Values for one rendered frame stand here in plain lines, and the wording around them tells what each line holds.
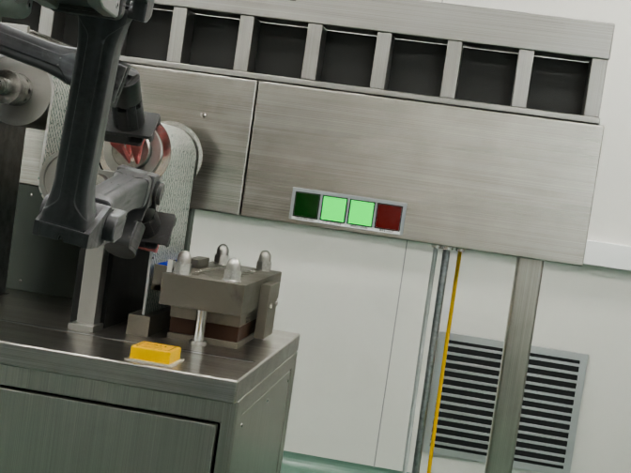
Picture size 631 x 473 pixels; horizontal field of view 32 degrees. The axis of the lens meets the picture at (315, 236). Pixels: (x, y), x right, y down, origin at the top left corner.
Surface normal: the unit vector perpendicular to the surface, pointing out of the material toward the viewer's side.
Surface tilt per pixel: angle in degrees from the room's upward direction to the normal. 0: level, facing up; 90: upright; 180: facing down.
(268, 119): 90
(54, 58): 95
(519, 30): 90
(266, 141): 90
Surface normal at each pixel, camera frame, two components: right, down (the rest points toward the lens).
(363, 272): -0.14, 0.04
